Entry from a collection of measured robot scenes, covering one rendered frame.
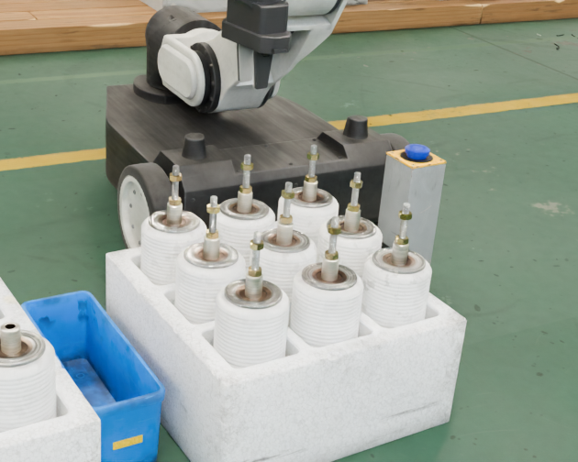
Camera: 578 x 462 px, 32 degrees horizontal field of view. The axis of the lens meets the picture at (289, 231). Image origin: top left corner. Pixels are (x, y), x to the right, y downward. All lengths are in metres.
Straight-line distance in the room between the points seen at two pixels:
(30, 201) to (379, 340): 1.02
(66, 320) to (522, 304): 0.83
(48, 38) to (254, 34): 1.86
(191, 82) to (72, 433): 1.00
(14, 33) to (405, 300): 2.02
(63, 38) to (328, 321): 2.04
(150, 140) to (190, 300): 0.70
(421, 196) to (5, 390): 0.76
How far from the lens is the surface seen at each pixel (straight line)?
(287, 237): 1.42
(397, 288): 1.38
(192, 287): 1.36
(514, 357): 1.73
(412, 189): 1.60
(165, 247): 1.44
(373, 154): 1.96
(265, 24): 1.39
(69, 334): 1.58
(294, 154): 1.93
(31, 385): 1.16
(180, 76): 2.06
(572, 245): 2.18
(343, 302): 1.32
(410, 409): 1.47
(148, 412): 1.34
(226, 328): 1.28
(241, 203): 1.51
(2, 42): 3.17
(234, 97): 2.01
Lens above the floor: 0.88
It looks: 25 degrees down
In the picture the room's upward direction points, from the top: 5 degrees clockwise
